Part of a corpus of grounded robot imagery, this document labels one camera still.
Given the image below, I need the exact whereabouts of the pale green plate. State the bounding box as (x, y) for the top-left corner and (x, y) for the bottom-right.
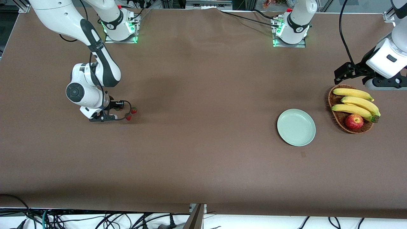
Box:
(277, 109), (316, 147)

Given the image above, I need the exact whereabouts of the yellow banana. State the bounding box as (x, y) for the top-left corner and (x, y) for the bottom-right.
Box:
(341, 96), (381, 117)
(331, 104), (380, 123)
(333, 88), (375, 102)

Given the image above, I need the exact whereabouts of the brown wicker basket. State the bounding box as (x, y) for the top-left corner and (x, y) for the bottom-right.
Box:
(328, 84), (374, 134)

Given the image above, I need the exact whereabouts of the red apple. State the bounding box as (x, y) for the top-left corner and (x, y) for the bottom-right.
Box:
(345, 114), (364, 130)

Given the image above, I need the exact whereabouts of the brown table cover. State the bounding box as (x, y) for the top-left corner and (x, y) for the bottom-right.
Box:
(0, 8), (407, 219)

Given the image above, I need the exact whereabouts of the grey metal box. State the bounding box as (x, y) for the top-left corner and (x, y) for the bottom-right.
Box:
(186, 0), (233, 10)

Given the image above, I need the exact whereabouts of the aluminium profile bar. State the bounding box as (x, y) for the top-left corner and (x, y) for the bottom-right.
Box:
(183, 204), (206, 229)

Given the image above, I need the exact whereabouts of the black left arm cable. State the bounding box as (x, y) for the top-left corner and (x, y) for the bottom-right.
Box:
(339, 0), (355, 66)

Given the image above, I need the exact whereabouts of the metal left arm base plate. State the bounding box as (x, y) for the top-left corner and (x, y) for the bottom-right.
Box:
(272, 17), (307, 48)

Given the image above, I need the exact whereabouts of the aluminium frame corner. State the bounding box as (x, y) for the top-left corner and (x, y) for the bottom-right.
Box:
(383, 0), (407, 23)

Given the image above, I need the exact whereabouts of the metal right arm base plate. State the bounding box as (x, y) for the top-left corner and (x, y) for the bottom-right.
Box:
(105, 14), (138, 44)

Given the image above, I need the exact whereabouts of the black cable on table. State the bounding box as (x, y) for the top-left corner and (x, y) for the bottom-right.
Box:
(219, 10), (281, 29)

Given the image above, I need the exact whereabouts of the black floor cable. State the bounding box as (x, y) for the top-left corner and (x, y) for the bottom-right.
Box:
(0, 193), (34, 223)

